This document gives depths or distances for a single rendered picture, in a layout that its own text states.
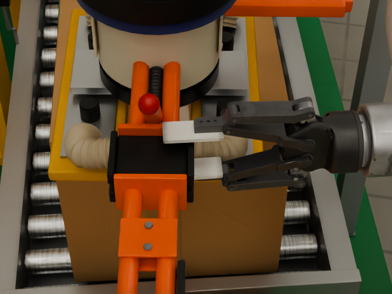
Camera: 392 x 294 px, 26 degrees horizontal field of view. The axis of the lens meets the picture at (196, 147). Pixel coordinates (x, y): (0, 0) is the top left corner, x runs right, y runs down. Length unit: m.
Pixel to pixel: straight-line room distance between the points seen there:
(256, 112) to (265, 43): 0.60
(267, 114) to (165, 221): 0.17
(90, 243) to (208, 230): 0.22
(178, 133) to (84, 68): 0.29
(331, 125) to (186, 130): 0.17
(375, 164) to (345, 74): 1.94
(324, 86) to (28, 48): 1.15
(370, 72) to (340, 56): 1.01
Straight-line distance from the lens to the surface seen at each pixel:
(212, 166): 1.03
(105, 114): 1.20
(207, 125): 0.97
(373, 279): 2.40
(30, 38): 2.15
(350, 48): 3.06
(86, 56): 1.25
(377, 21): 1.92
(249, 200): 1.51
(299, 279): 1.62
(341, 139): 0.99
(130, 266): 0.90
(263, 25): 1.59
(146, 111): 0.89
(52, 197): 1.85
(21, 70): 2.06
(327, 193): 1.78
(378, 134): 1.00
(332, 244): 1.70
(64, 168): 1.15
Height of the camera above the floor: 1.94
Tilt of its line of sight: 47 degrees down
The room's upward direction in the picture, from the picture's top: straight up
